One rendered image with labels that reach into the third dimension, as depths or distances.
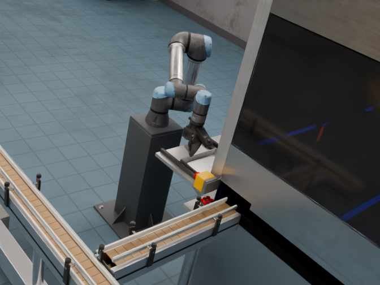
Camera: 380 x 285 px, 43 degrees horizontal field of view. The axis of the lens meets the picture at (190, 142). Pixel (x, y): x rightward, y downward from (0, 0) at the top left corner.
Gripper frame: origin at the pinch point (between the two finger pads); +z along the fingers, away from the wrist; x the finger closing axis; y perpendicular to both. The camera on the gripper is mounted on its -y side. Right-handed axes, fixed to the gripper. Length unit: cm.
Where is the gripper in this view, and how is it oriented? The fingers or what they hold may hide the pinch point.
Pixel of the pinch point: (192, 155)
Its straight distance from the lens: 249.5
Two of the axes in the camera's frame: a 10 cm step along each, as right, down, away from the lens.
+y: -6.5, -4.9, 5.7
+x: -7.3, 2.0, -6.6
